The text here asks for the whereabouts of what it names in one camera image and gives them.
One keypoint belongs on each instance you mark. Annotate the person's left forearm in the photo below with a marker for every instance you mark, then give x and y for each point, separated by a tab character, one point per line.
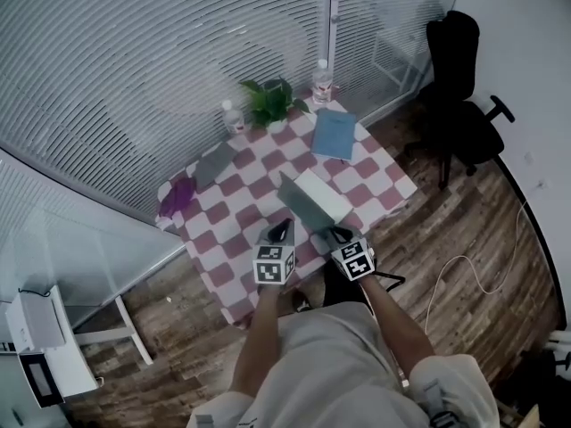
259	341

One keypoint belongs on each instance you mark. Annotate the purple cloth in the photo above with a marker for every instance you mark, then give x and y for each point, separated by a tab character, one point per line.
177	196

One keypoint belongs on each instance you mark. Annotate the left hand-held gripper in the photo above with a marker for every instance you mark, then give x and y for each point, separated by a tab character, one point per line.
271	268

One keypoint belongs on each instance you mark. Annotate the clear plastic water bottle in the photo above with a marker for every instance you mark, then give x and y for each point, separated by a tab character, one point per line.
233	120
322	83

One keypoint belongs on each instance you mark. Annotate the white window frame post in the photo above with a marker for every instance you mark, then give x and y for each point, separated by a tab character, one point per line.
333	25

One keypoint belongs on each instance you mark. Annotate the white window blinds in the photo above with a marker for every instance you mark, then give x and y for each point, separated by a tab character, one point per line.
134	60

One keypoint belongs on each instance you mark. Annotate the black office chair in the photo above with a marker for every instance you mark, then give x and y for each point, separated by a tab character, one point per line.
459	118

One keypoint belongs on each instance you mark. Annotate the person's right forearm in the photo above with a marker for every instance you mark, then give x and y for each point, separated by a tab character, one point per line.
397	328

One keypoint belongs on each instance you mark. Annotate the white box device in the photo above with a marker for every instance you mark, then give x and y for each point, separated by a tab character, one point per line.
35	319

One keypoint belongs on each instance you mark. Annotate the person's left black shoe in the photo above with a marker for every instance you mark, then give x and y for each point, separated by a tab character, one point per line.
302	302

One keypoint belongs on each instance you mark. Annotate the grey flat pouch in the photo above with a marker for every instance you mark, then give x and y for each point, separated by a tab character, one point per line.
214	167

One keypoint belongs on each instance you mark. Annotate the white floor pipe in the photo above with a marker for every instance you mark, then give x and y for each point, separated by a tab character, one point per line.
561	339

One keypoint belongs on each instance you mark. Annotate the white glossy side table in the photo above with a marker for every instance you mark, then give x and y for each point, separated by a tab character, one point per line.
89	248

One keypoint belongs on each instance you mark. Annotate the blue book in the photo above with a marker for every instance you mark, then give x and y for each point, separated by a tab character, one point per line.
333	134

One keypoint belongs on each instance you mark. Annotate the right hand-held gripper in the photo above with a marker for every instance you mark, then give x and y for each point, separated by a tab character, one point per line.
357	261

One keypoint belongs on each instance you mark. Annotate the green potted plant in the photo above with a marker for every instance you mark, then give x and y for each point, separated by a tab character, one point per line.
270	103

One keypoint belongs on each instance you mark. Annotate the black-framed screen device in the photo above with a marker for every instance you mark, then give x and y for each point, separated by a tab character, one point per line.
40	379

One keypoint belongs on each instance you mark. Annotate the person's beige shirt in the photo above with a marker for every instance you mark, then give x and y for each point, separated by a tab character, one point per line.
334	372

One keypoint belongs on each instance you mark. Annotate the red white checkered tablecloth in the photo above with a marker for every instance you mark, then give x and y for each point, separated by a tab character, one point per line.
232	221

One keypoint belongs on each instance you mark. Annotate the grey-green hardcover book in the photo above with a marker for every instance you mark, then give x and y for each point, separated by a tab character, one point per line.
303	203

